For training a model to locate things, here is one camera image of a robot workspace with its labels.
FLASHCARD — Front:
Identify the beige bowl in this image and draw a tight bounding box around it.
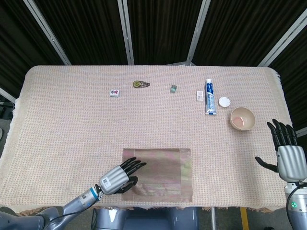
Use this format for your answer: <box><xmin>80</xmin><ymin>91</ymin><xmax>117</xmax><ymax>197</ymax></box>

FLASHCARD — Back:
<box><xmin>230</xmin><ymin>107</ymin><xmax>256</xmax><ymax>131</ymax></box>

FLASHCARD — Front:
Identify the black equipment case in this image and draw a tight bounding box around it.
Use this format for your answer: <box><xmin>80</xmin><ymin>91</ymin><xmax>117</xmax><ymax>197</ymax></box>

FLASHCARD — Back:
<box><xmin>0</xmin><ymin>100</ymin><xmax>12</xmax><ymax>120</ymax></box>

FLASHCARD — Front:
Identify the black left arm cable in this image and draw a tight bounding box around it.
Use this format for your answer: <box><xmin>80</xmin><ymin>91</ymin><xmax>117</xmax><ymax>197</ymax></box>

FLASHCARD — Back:
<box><xmin>59</xmin><ymin>189</ymin><xmax>101</xmax><ymax>220</ymax></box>

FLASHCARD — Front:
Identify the round white lid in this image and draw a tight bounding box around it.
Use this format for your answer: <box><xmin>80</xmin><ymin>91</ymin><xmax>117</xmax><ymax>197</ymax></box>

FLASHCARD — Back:
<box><xmin>218</xmin><ymin>96</ymin><xmax>231</xmax><ymax>108</ymax></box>

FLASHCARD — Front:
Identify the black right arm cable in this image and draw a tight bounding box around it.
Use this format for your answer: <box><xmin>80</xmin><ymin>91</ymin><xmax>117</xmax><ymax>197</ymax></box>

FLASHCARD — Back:
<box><xmin>286</xmin><ymin>181</ymin><xmax>307</xmax><ymax>230</ymax></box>

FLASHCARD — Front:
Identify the olive correction tape dispenser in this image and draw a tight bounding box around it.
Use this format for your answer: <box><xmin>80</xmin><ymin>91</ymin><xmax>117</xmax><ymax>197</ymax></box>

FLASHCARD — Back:
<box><xmin>132</xmin><ymin>80</ymin><xmax>151</xmax><ymax>89</ymax></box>

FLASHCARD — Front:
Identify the pink woven tablecloth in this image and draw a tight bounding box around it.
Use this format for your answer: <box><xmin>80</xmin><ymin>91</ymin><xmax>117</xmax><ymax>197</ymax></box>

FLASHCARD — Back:
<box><xmin>0</xmin><ymin>65</ymin><xmax>307</xmax><ymax>216</ymax></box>

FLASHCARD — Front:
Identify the blue white toothpaste tube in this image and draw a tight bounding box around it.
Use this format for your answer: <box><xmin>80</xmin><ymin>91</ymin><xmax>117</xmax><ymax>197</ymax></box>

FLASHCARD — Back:
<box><xmin>204</xmin><ymin>78</ymin><xmax>218</xmax><ymax>115</ymax></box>

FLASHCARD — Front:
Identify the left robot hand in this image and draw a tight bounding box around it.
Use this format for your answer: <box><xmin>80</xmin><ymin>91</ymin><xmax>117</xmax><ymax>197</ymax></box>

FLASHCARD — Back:
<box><xmin>99</xmin><ymin>157</ymin><xmax>147</xmax><ymax>195</ymax></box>

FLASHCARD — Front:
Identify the white aluminium partition post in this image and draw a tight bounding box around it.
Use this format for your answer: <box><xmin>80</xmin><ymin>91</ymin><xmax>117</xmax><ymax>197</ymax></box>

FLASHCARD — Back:
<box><xmin>186</xmin><ymin>0</ymin><xmax>212</xmax><ymax>65</ymax></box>
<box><xmin>117</xmin><ymin>0</ymin><xmax>135</xmax><ymax>65</ymax></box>
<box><xmin>0</xmin><ymin>86</ymin><xmax>17</xmax><ymax>102</ymax></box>
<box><xmin>23</xmin><ymin>0</ymin><xmax>72</xmax><ymax>66</ymax></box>
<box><xmin>257</xmin><ymin>13</ymin><xmax>307</xmax><ymax>67</ymax></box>
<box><xmin>294</xmin><ymin>127</ymin><xmax>307</xmax><ymax>138</ymax></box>

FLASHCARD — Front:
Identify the brown woven placemat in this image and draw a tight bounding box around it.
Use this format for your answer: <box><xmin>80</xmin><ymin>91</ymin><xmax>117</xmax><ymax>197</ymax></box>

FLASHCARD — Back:
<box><xmin>121</xmin><ymin>148</ymin><xmax>194</xmax><ymax>203</ymax></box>

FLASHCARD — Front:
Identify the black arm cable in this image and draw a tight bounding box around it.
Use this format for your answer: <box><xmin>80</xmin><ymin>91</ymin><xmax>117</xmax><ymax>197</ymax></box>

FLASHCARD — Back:
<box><xmin>59</xmin><ymin>189</ymin><xmax>101</xmax><ymax>220</ymax></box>
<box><xmin>286</xmin><ymin>181</ymin><xmax>307</xmax><ymax>230</ymax></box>

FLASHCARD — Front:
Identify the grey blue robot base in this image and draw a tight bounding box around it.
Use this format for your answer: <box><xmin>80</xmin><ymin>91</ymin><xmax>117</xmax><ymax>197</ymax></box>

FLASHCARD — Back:
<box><xmin>92</xmin><ymin>206</ymin><xmax>200</xmax><ymax>230</ymax></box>

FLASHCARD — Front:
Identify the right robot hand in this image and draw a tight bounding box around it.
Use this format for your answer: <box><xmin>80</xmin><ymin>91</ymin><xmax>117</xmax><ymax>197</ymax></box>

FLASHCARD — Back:
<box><xmin>255</xmin><ymin>119</ymin><xmax>307</xmax><ymax>182</ymax></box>

